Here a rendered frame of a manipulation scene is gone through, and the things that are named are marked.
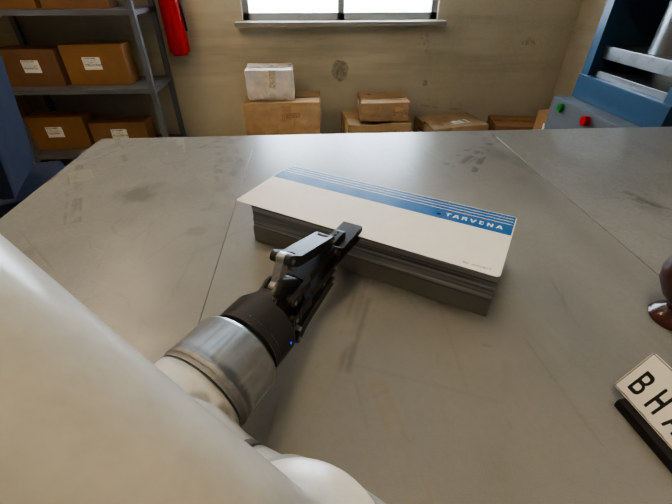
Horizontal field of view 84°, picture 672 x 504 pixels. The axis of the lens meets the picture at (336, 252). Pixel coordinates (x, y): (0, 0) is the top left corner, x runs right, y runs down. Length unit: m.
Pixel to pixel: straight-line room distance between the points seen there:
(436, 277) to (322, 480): 0.38
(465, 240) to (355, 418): 0.27
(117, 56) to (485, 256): 3.09
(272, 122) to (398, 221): 2.61
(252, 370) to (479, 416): 0.25
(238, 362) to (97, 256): 0.47
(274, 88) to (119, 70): 1.10
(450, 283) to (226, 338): 0.33
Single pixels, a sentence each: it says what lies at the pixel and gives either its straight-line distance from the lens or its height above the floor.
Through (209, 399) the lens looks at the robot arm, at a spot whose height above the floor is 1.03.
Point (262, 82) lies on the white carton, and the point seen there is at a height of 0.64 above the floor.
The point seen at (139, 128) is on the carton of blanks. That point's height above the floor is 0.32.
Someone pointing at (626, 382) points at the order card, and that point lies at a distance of 0.54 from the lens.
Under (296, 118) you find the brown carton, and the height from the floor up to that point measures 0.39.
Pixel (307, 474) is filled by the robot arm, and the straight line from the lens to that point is 0.23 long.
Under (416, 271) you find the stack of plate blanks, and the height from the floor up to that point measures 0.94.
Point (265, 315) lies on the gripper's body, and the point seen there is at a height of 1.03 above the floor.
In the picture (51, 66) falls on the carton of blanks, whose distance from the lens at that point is 3.54.
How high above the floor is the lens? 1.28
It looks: 36 degrees down
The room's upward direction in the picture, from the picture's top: straight up
